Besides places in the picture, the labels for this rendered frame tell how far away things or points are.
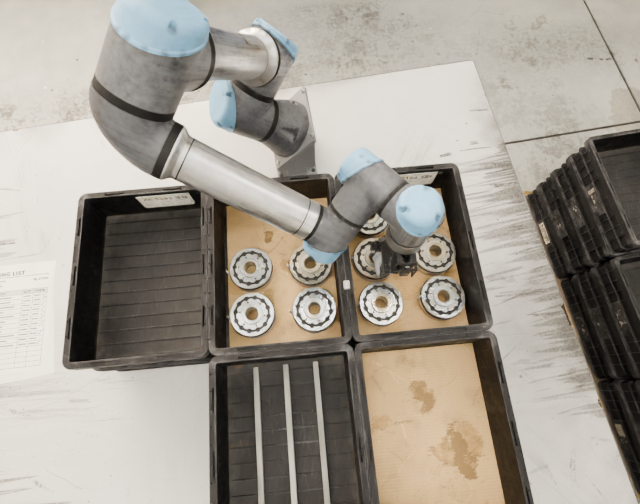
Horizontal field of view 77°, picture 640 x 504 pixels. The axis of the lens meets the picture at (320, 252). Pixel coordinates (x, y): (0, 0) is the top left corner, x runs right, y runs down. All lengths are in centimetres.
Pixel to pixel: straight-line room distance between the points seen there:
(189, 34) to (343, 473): 85
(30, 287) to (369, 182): 100
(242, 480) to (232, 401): 16
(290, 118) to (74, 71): 184
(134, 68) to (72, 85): 208
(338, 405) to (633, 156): 142
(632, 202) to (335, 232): 128
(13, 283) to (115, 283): 37
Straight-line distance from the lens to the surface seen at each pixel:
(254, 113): 103
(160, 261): 108
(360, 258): 97
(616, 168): 183
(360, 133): 132
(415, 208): 66
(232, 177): 68
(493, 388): 97
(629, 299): 167
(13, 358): 135
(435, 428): 99
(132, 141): 67
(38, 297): 135
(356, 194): 70
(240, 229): 105
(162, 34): 61
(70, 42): 291
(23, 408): 132
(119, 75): 64
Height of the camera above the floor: 179
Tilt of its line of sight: 72 degrees down
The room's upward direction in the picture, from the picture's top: 1 degrees counter-clockwise
